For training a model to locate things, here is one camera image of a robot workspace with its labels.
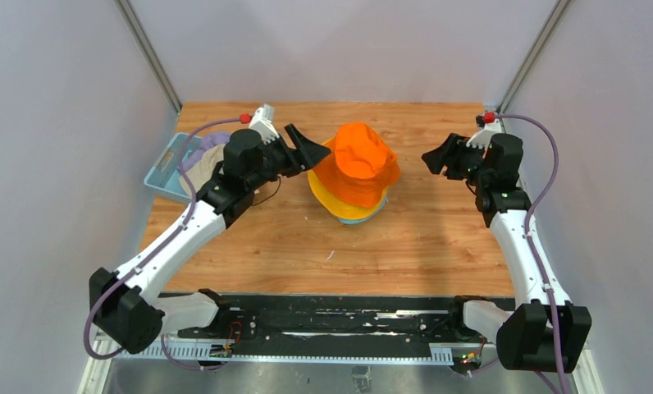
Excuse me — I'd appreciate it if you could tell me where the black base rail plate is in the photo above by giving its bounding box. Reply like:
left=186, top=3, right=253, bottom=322
left=124, top=291, right=531, bottom=366

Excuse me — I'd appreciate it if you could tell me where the lavender hat in basket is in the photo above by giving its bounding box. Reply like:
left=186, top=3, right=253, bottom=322
left=181, top=131, right=231, bottom=172

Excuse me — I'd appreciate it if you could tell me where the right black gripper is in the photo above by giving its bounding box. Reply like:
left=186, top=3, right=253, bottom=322
left=422, top=134, right=491, bottom=189

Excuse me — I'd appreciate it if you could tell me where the teal bucket hat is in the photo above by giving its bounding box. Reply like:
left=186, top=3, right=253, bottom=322
left=335, top=197, right=388, bottom=225

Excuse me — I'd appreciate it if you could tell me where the beige hat in basket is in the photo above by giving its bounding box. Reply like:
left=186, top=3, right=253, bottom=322
left=179, top=144, right=226, bottom=197

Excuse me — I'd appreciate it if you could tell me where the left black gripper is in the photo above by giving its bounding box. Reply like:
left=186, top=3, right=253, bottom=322
left=246, top=124, right=330, bottom=192

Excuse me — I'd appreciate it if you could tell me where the yellow bucket hat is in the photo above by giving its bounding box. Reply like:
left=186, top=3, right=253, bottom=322
left=307, top=170, right=389, bottom=219

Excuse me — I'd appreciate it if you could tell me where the light blue plastic basket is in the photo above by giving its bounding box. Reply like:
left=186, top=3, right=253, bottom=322
left=144, top=133, right=201, bottom=204

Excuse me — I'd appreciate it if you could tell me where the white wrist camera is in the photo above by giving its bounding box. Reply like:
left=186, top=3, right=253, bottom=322
left=240, top=103, right=280, bottom=144
left=466, top=112, right=503, bottom=149

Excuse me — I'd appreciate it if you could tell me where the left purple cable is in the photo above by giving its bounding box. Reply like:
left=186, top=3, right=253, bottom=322
left=83, top=116, right=252, bottom=373

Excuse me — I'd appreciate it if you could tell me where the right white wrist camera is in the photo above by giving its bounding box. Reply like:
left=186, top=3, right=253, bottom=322
left=466, top=112, right=503, bottom=149

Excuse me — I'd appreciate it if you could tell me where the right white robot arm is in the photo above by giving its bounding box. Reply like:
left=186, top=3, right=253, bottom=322
left=422, top=133, right=592, bottom=373

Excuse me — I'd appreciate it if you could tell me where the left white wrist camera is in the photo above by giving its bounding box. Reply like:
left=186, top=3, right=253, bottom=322
left=240, top=103, right=280, bottom=144

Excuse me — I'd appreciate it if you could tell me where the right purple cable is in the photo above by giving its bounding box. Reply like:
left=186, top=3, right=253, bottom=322
left=492, top=112, right=572, bottom=394

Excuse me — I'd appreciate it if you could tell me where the orange bucket hat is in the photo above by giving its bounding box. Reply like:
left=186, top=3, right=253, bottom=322
left=312, top=122, right=401, bottom=207

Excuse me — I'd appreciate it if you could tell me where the purple cable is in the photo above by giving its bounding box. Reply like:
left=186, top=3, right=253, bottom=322
left=83, top=116, right=252, bottom=373
left=492, top=112, right=572, bottom=394

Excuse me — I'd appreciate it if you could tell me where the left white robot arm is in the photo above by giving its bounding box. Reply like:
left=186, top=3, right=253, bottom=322
left=84, top=124, right=331, bottom=354

